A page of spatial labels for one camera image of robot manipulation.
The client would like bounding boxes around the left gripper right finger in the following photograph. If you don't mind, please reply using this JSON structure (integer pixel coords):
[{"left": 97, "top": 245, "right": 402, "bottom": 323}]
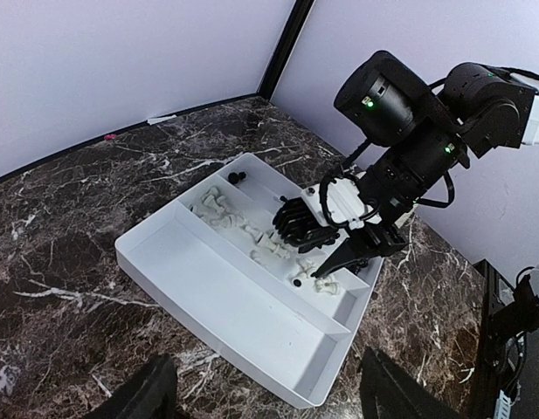
[{"left": 360, "top": 347, "right": 468, "bottom": 418}]

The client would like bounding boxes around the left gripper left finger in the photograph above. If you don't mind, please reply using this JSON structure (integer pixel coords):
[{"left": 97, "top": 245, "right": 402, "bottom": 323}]
[{"left": 84, "top": 354, "right": 177, "bottom": 419}]

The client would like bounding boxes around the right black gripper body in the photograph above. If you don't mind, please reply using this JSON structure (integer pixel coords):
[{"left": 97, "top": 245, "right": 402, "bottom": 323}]
[{"left": 339, "top": 205, "right": 407, "bottom": 262}]

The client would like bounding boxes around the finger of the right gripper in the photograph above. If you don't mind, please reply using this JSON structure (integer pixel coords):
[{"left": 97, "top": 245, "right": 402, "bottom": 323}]
[{"left": 311, "top": 238, "right": 361, "bottom": 278}]

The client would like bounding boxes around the white plastic compartment tray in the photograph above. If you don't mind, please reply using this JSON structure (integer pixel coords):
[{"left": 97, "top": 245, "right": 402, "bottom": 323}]
[{"left": 115, "top": 153, "right": 383, "bottom": 409}]

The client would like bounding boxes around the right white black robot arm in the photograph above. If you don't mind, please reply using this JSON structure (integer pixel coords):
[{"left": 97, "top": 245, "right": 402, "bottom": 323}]
[{"left": 315, "top": 51, "right": 539, "bottom": 278}]

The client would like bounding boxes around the pile of black chess pieces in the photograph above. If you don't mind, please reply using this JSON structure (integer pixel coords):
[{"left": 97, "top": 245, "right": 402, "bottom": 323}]
[{"left": 227, "top": 172, "right": 246, "bottom": 185}]

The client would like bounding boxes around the pile of white chess pieces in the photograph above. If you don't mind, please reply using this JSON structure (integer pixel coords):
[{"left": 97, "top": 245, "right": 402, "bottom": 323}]
[{"left": 189, "top": 187, "right": 341, "bottom": 296}]

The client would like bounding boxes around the black front rail base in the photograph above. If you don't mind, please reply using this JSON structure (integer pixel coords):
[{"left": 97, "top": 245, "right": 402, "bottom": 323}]
[{"left": 469, "top": 259, "right": 539, "bottom": 418}]

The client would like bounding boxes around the right black frame post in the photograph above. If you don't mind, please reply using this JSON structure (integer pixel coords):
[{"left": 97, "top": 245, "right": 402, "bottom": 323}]
[{"left": 257, "top": 0, "right": 315, "bottom": 101}]

